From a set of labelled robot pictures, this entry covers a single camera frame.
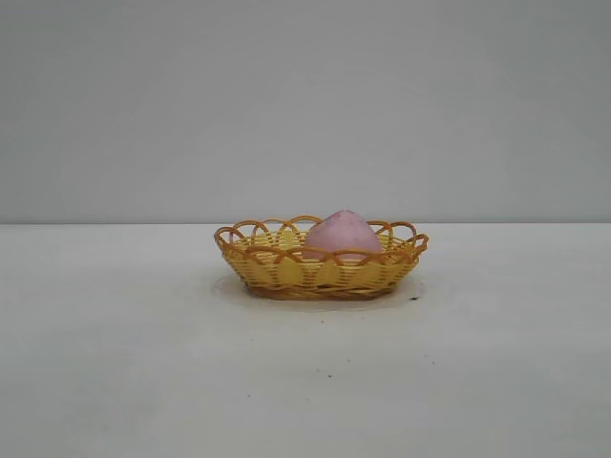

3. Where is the pink peach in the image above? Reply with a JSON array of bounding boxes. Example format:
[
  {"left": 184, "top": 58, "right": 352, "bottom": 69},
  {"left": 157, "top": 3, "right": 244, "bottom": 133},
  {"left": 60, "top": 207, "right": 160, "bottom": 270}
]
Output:
[{"left": 303, "top": 207, "right": 384, "bottom": 264}]

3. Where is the yellow woven wicker basket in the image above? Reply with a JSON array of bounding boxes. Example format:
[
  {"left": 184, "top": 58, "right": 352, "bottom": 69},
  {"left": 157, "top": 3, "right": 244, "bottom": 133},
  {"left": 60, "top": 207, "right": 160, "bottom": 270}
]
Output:
[{"left": 212, "top": 214, "right": 431, "bottom": 303}]

